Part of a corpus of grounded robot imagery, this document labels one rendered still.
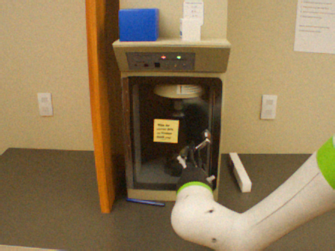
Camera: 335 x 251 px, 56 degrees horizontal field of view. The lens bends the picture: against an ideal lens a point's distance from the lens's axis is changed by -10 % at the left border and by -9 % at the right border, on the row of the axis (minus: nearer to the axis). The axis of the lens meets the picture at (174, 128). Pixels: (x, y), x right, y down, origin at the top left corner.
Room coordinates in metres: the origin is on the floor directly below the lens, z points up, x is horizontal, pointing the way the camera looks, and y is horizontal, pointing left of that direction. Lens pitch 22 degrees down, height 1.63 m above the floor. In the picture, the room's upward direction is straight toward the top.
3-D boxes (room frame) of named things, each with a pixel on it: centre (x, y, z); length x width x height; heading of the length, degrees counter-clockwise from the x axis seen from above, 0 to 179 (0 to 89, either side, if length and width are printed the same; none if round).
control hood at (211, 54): (0.97, 0.01, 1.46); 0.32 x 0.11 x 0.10; 88
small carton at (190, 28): (0.97, -0.04, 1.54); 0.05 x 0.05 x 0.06; 6
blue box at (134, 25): (0.97, 0.10, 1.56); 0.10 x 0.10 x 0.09; 88
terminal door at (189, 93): (1.02, 0.00, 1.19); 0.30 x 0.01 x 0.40; 88
